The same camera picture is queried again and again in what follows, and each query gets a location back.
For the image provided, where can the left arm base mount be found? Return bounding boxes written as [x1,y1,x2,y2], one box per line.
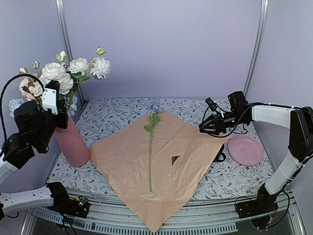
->
[47,192,90,218]

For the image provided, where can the left aluminium frame post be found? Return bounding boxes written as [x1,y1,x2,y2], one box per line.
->
[55,0,85,103]

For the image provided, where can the blue hydrangea flower bunch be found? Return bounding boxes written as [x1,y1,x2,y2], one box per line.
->
[8,95,78,118]

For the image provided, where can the aluminium front rail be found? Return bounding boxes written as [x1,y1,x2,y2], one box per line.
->
[21,191,307,235]

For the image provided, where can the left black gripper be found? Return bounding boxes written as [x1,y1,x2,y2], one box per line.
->
[35,99,69,149]

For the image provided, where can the white flower leafy stems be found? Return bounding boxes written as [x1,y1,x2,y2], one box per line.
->
[67,46,111,105]

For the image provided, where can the green paper bouquet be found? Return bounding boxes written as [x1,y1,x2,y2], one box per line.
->
[89,111,225,233]

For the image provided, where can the pink plate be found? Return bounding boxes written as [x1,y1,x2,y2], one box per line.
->
[228,136,263,166]

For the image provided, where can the small blue flower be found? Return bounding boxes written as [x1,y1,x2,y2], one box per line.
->
[144,101,162,192]

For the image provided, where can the right aluminium frame post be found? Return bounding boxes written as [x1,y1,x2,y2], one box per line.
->
[244,0,269,96]

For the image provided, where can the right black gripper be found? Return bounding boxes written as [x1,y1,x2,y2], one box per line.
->
[200,111,247,136]

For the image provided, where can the aluminium frame post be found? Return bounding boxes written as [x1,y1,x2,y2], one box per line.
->
[244,0,269,96]
[55,0,85,103]

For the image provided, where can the pink cylindrical vase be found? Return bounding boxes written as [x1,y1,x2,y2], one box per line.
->
[54,117,89,167]

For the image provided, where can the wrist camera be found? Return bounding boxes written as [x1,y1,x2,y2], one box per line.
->
[42,80,60,115]
[205,97,224,117]

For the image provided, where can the dark blue mug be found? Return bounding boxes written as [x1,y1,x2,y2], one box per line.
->
[213,144,226,162]

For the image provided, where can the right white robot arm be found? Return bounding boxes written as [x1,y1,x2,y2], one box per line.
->
[199,91,313,213]

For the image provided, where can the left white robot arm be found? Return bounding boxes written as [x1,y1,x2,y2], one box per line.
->
[0,74,73,218]

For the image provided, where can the loose dark green leaf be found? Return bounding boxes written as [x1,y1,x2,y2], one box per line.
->
[171,155,180,165]

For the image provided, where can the floral patterned table mat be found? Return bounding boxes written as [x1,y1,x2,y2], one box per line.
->
[47,98,274,200]

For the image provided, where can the pale pink rose stem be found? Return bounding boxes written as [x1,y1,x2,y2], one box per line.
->
[19,77,43,103]

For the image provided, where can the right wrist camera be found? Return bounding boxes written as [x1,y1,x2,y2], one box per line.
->
[205,97,224,117]

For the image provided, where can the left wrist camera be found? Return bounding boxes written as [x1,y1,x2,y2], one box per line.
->
[42,80,60,115]

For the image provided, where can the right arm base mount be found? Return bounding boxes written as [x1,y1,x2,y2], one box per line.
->
[234,196,278,230]

